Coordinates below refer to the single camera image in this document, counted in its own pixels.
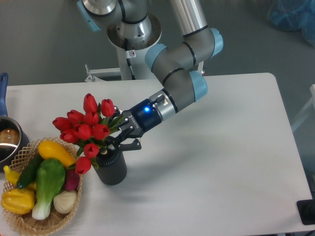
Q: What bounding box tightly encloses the dark green cucumber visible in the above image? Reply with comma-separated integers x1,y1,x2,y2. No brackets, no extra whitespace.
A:
16,153,44,189

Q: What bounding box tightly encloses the yellow bell pepper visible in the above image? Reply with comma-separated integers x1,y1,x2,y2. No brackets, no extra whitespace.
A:
1,188,35,214

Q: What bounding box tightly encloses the blue handled saucepan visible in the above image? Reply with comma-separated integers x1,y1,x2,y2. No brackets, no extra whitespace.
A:
0,72,29,173

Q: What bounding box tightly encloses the black cable on pedestal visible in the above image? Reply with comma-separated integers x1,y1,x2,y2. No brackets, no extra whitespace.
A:
124,38,136,81

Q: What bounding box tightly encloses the black device at table edge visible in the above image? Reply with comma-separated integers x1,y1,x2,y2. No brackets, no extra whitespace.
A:
296,199,315,225

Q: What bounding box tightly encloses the white frame at right edge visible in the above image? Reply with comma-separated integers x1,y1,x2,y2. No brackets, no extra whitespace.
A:
291,84,315,132

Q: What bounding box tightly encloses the blue plastic bag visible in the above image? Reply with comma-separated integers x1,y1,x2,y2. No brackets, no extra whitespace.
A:
267,0,315,46

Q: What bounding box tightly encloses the red tulip bouquet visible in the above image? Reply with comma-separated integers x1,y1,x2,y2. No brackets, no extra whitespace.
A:
52,93,122,175

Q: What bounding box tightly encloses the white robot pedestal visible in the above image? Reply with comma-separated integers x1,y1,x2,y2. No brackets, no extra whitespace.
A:
84,12,207,83

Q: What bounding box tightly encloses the purple red radish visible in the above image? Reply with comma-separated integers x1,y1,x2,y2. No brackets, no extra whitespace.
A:
64,170,80,191

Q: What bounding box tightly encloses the small yellow gourd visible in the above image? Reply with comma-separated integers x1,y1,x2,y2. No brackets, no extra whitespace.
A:
3,165,37,191

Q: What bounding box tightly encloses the dark grey ribbed vase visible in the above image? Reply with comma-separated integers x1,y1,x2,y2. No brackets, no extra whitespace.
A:
95,150,127,185

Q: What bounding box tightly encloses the green bok choy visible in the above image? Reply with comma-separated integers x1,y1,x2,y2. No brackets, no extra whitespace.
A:
32,158,65,220

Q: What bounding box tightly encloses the woven wicker basket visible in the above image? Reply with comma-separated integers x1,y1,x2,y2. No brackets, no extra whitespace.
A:
2,138,83,236

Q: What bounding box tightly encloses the white garlic bulb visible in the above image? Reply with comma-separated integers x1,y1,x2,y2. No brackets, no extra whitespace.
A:
53,190,77,214

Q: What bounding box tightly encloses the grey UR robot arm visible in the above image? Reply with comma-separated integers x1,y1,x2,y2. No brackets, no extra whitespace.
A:
77,0,223,150

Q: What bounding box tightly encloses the yellow squash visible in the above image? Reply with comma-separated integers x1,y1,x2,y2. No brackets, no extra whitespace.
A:
37,140,76,168

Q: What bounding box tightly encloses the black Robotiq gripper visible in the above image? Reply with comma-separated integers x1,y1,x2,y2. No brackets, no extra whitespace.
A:
105,99,162,150

